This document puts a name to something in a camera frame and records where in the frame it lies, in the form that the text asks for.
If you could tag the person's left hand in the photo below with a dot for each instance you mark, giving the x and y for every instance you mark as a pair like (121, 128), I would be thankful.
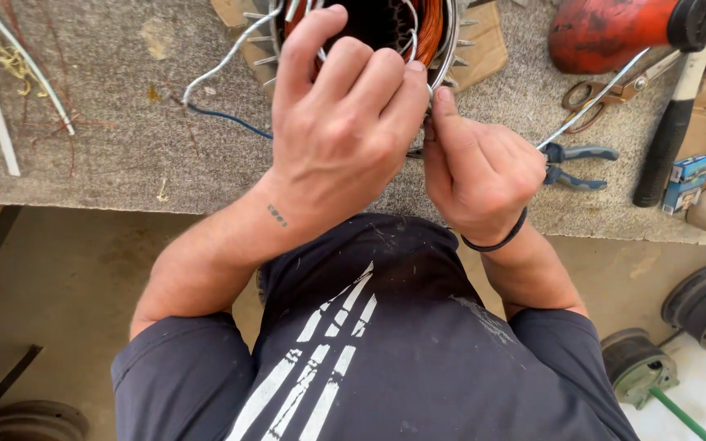
(334, 135)

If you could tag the grey green motor part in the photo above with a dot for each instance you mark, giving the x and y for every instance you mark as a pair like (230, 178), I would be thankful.
(635, 364)

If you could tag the grey metal wheel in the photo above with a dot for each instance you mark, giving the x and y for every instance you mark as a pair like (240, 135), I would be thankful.
(34, 422)

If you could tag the brown cardboard piece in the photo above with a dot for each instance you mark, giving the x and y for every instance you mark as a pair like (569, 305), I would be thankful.
(485, 43)

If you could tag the grey carpet mat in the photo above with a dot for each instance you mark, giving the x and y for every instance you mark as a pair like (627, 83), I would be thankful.
(144, 153)

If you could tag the rusty metal scissors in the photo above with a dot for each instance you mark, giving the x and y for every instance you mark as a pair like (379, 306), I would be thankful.
(619, 93)

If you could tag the orange and black power tool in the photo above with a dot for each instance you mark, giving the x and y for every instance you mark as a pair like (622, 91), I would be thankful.
(604, 34)

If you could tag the green rod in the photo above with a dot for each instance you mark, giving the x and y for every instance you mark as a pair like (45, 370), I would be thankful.
(681, 413)

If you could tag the black wristband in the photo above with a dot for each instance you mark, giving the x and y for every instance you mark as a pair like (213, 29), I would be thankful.
(500, 244)

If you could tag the long white insulation sleeve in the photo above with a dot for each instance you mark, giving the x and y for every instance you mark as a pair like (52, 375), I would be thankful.
(598, 95)

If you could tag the small blue carton box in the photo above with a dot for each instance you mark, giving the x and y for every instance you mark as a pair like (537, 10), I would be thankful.
(687, 184)

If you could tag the dark blue printed t-shirt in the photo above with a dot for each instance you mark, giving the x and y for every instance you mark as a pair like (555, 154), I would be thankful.
(390, 355)

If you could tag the black metal bar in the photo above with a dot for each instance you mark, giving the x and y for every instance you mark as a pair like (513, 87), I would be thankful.
(0, 392)

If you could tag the finned motor stator copper windings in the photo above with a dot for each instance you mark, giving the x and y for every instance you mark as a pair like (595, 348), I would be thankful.
(434, 34)

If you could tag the person's right hand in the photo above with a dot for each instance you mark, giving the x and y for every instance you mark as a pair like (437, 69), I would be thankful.
(488, 177)

